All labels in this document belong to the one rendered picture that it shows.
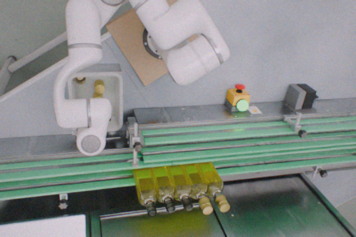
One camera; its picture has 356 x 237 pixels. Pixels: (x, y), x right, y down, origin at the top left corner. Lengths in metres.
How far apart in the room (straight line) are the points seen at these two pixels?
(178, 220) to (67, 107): 0.58
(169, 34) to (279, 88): 0.70
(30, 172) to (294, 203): 0.99
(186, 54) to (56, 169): 0.58
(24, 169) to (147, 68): 0.53
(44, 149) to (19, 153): 0.08
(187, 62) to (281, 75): 0.64
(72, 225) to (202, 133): 0.54
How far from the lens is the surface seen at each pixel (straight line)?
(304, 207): 1.45
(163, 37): 0.88
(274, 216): 1.37
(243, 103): 1.28
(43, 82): 1.21
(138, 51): 1.15
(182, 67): 0.86
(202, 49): 0.87
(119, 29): 1.12
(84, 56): 0.87
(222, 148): 1.25
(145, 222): 1.19
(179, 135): 1.15
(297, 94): 1.42
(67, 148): 1.22
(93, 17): 0.90
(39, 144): 1.26
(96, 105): 0.87
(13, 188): 1.25
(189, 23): 0.88
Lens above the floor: 1.85
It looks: 56 degrees down
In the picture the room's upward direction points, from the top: 153 degrees clockwise
